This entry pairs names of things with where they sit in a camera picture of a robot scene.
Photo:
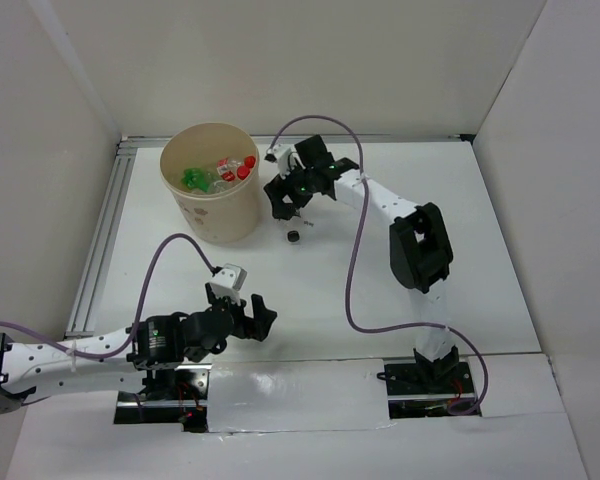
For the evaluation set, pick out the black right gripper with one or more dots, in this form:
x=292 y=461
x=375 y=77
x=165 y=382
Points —
x=279 y=188

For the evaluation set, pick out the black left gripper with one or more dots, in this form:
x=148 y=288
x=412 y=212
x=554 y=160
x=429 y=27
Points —
x=257 y=327

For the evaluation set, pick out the large clear bottle red label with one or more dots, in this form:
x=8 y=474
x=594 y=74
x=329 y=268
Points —
x=245 y=167

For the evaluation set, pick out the clear bottle black label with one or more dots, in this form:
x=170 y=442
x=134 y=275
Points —
x=294 y=230

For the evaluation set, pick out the small clear bottle red label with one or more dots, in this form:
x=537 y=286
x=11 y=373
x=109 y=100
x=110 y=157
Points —
x=227 y=168

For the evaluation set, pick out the green plastic bottle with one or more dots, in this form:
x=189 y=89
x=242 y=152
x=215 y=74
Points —
x=197 y=179

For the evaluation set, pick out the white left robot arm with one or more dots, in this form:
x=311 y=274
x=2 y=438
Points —
x=30 y=373

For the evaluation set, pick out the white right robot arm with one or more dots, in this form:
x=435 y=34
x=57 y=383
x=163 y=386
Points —
x=420 y=252

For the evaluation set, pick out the beige plastic bin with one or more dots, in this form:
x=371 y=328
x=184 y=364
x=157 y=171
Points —
x=231 y=210

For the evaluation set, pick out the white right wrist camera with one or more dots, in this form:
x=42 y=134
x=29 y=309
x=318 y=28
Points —
x=282 y=156

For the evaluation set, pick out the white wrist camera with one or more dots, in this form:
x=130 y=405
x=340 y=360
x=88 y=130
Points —
x=227 y=282
x=282 y=156

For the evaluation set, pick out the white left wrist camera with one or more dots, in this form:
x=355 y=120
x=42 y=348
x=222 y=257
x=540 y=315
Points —
x=227 y=282

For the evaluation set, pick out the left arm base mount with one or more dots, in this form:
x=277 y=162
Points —
x=168 y=397

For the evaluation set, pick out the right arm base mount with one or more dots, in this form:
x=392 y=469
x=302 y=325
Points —
x=409 y=397

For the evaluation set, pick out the aluminium frame rail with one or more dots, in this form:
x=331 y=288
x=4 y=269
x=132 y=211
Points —
x=81 y=321

